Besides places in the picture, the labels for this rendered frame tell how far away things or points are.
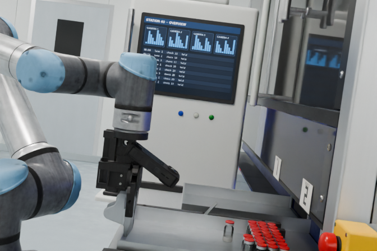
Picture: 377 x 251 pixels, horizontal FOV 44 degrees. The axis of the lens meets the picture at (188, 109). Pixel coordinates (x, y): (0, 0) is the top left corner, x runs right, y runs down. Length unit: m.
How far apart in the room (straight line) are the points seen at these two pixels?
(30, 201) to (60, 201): 0.09
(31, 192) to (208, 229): 0.43
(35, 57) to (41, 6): 5.90
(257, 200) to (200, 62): 0.60
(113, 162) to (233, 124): 0.96
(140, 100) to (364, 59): 0.41
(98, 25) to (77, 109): 1.17
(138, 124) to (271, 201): 0.73
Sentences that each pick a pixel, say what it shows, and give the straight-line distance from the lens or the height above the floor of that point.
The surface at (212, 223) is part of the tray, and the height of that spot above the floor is 0.90.
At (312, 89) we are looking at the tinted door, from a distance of 1.15.
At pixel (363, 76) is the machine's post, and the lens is 0.86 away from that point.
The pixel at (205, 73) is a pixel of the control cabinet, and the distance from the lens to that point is 1.81.
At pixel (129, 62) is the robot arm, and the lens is 0.90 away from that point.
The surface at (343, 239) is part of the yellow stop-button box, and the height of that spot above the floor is 1.01.
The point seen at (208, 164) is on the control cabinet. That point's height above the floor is 0.92.
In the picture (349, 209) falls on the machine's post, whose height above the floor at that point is 1.04.
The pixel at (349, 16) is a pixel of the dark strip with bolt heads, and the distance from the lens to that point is 0.95.
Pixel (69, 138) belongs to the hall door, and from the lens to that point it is 6.61.
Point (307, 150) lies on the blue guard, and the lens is 1.09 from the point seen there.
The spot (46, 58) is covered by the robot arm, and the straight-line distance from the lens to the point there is 0.85.
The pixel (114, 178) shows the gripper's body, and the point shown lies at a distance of 0.93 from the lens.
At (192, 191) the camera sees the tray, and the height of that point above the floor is 0.89.
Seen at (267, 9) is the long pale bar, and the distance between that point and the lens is 1.62.
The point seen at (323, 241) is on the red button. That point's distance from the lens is 0.81.
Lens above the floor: 1.22
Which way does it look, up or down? 3 degrees down
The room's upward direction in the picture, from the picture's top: 7 degrees clockwise
